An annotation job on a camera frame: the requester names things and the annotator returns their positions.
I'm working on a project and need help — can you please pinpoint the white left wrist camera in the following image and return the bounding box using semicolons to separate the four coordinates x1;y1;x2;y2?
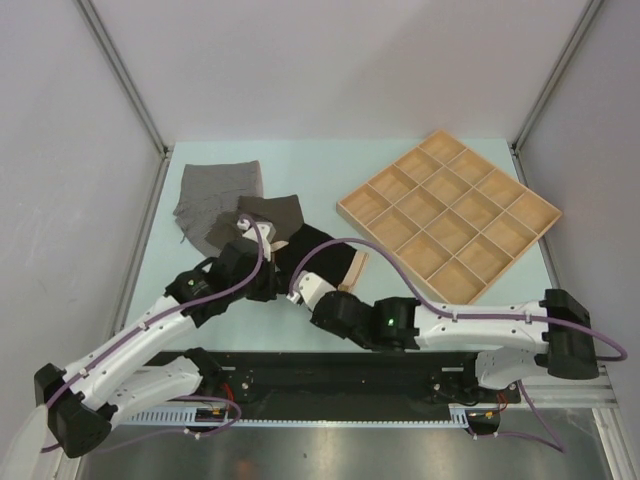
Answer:
236;219;275;261

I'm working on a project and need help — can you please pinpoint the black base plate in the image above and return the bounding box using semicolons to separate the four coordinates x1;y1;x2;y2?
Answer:
149;349;524;421

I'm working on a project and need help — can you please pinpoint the wooden compartment tray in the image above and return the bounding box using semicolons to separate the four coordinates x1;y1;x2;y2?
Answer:
336;130;562;304

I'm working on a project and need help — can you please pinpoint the black underwear beige waistband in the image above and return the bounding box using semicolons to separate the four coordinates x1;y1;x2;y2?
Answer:
275;224;368;293

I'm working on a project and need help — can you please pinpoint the grey striped underwear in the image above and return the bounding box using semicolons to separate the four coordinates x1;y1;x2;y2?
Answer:
173;160;263;257

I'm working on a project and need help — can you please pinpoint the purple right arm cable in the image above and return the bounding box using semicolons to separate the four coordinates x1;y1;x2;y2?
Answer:
287;237;629;454

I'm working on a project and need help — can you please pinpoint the grey slotted cable duct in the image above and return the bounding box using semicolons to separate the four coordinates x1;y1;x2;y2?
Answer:
123;403;469;429

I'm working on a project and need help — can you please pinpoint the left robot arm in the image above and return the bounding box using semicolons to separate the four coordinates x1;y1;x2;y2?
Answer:
34;235;277;458

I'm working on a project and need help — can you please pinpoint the brown underwear beige waistband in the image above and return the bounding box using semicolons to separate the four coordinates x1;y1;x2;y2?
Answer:
205;195;304;250

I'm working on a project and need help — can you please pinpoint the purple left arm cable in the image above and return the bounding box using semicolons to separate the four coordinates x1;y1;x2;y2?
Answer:
39;213;274;454

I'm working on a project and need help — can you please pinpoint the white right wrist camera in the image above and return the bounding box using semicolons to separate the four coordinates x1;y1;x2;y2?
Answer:
287;271;335;312

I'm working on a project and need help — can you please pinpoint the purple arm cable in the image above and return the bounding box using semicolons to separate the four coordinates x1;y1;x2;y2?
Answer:
287;237;629;454
39;213;274;454

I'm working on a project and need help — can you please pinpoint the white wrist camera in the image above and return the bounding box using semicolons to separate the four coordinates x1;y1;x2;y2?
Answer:
236;219;275;261
287;271;335;312

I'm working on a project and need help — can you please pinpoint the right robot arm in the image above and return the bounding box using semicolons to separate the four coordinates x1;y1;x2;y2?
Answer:
303;289;599;401

